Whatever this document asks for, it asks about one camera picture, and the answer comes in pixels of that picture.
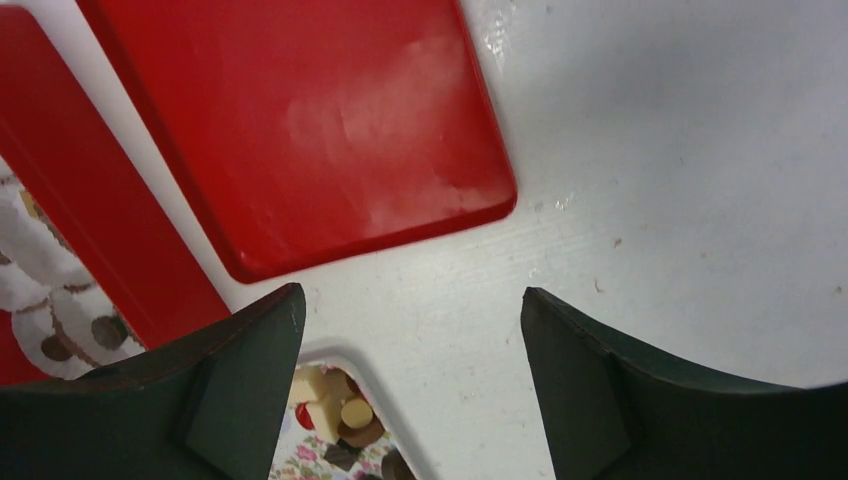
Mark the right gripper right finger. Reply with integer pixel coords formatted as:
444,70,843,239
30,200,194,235
520,287,847,479

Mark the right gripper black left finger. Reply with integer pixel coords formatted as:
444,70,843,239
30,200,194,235
1,283,306,479

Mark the red box lid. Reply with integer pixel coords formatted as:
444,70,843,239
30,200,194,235
79,1,517,283

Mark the red chocolate box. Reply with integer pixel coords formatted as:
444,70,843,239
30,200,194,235
1,5,230,348

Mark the floral serving tray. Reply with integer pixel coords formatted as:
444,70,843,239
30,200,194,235
268,342,437,479

